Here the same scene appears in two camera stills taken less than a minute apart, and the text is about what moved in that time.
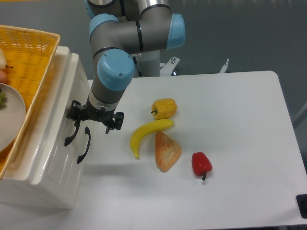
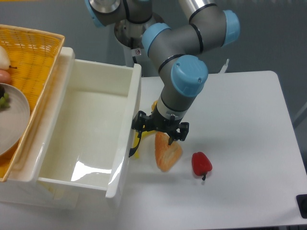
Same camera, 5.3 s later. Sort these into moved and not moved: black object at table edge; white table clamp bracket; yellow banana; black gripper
Moved: black gripper
Not moved: black object at table edge; yellow banana; white table clamp bracket
